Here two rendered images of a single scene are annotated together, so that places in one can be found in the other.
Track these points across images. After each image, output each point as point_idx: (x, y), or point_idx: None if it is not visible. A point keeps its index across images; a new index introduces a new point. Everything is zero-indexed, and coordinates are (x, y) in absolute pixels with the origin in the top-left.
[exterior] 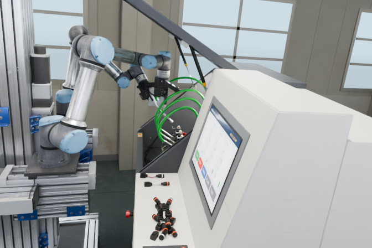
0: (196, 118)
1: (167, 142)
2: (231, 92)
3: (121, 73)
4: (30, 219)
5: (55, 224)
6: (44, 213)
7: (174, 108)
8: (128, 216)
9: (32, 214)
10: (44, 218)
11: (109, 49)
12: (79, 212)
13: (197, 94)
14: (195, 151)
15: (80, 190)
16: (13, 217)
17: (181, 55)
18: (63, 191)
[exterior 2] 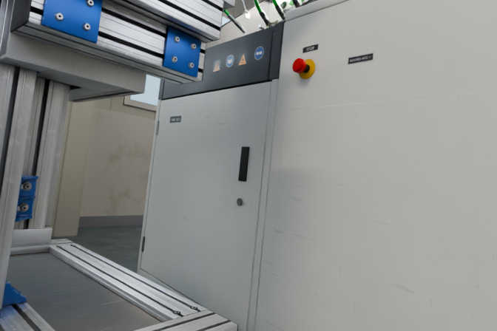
0: None
1: (299, 1)
2: None
3: None
4: (78, 33)
5: (57, 157)
6: (114, 33)
7: (222, 38)
8: (305, 63)
9: (89, 21)
10: (35, 128)
11: None
12: (189, 63)
13: (249, 26)
14: None
15: None
16: (29, 9)
17: None
18: None
